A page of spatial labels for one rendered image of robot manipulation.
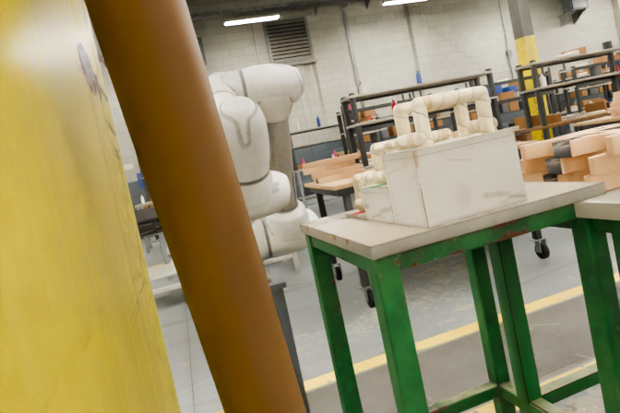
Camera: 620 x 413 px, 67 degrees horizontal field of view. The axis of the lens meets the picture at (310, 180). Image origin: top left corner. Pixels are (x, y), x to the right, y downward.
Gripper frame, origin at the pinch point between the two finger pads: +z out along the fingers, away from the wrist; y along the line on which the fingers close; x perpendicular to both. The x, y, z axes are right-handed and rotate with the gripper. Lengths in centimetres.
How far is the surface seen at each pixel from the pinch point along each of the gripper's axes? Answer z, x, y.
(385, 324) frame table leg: -52, -35, -5
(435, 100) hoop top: -74, 6, -20
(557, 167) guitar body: -115, -12, 1
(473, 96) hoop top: -84, 5, -19
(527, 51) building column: -741, 339, 609
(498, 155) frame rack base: -87, -8, -15
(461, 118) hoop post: -86, 4, -9
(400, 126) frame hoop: -69, 5, -10
